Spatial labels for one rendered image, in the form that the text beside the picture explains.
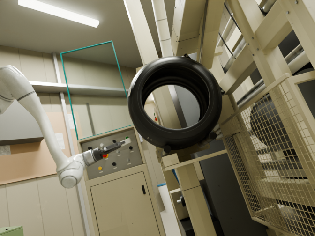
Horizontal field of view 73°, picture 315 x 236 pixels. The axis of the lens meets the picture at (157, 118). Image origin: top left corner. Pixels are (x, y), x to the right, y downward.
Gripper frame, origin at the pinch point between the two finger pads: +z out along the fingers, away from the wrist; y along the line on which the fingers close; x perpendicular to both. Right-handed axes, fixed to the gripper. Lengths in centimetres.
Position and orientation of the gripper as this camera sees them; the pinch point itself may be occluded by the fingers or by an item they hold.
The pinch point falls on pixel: (125, 142)
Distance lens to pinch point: 135.2
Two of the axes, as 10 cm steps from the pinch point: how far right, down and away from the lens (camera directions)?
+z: 9.1, -4.0, 1.2
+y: -0.1, 2.6, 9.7
